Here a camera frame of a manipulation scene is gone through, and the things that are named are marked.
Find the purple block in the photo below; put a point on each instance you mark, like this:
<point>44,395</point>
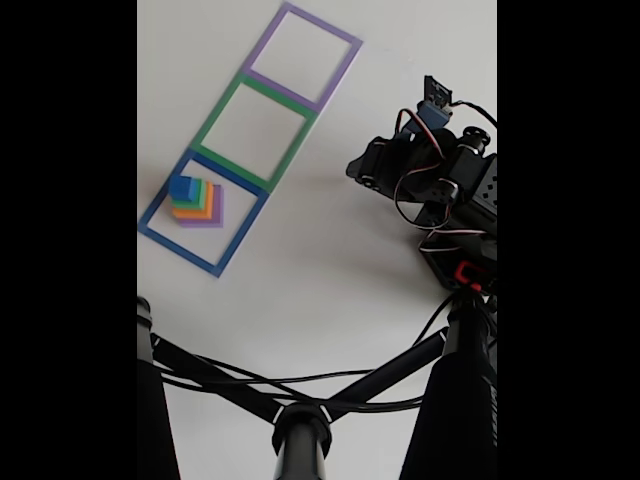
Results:
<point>218,217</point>

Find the orange block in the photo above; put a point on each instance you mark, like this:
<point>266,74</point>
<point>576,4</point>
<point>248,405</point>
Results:
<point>210,210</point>

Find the green block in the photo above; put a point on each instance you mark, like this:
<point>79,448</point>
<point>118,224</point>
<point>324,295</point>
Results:
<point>200,200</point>

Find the small blue cube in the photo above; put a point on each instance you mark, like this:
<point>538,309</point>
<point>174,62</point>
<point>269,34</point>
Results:
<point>181,186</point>

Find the red clamp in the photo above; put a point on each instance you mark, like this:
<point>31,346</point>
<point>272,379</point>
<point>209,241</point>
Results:
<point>470,275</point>

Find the black tripod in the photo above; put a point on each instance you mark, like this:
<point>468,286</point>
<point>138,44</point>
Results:
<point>300,440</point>

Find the dark gripper camera box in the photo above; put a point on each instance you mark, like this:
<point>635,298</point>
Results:
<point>435,105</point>

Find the purple square frame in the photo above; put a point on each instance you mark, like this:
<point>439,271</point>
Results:
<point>280,89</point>

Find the green square frame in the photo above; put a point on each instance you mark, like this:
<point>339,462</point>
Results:
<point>218,112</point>

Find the blue square frame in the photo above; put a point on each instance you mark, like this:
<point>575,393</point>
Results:
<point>180,251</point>

